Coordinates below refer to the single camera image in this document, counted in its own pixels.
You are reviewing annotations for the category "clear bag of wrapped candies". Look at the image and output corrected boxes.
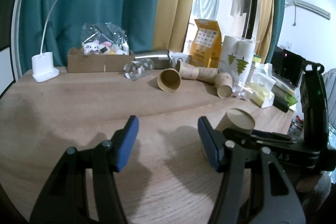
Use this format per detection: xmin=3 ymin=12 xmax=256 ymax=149
xmin=231 ymin=85 xmax=248 ymax=101

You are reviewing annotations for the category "white air conditioner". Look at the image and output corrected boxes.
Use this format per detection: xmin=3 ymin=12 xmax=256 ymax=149
xmin=286 ymin=0 xmax=331 ymax=20

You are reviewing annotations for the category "hanging light blue shirt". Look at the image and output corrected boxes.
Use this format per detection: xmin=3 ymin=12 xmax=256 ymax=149
xmin=191 ymin=0 xmax=219 ymax=20

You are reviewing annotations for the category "black monitor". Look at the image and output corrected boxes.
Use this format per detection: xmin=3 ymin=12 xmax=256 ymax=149
xmin=271 ymin=47 xmax=305 ymax=88

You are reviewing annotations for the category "brown cardboard box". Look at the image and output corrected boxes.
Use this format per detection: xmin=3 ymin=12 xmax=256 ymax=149
xmin=67 ymin=48 xmax=135 ymax=73

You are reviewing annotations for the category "teal curtain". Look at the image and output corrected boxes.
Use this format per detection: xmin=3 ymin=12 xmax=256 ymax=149
xmin=265 ymin=0 xmax=285 ymax=63
xmin=18 ymin=0 xmax=158 ymax=72

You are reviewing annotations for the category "yellow green sponge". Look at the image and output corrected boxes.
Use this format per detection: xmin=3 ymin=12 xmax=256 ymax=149
xmin=253 ymin=55 xmax=261 ymax=63

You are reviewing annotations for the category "yellow curtain right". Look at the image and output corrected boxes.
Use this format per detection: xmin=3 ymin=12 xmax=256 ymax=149
xmin=256 ymin=0 xmax=274 ymax=63

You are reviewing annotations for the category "white bag with yellow cloths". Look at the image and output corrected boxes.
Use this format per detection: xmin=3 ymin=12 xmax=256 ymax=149
xmin=247 ymin=63 xmax=276 ymax=108

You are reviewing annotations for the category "yellow paper bag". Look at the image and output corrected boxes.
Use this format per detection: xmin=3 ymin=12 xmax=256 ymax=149
xmin=190 ymin=19 xmax=222 ymax=68

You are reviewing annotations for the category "teal curtain right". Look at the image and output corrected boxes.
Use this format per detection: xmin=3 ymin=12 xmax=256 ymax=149
xmin=265 ymin=0 xmax=285 ymax=63

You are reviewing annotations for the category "white perforated basket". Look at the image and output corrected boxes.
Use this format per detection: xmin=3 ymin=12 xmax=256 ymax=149
xmin=247 ymin=61 xmax=260 ymax=83

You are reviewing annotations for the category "bagged white cup stack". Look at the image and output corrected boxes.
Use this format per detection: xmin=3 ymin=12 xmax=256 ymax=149
xmin=218 ymin=35 xmax=256 ymax=85

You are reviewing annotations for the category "stack of boxes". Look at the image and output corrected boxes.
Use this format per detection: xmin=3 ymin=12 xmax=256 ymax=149
xmin=272 ymin=75 xmax=298 ymax=107

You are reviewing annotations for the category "brown paper cup printed right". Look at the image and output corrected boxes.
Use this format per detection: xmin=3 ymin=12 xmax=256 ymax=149
xmin=215 ymin=72 xmax=233 ymax=98

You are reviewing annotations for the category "teal curtain left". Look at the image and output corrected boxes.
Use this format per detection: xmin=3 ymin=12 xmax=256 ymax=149
xmin=18 ymin=0 xmax=158 ymax=72

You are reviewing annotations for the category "white desk lamp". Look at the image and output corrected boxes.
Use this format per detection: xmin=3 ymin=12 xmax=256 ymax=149
xmin=31 ymin=0 xmax=87 ymax=83

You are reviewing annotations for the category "stainless steel bottle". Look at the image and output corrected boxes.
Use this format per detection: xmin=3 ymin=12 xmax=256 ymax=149
xmin=135 ymin=50 xmax=170 ymax=69

